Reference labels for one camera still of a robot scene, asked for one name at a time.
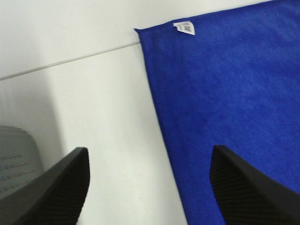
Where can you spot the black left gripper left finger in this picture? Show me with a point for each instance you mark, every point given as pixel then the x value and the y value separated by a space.
pixel 54 198

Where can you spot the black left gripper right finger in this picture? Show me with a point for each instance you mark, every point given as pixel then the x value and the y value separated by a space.
pixel 246 196

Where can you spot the blue microfibre towel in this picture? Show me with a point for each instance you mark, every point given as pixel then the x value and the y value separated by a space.
pixel 234 82

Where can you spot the grey perforated plastic basket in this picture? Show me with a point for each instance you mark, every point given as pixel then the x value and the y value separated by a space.
pixel 20 161

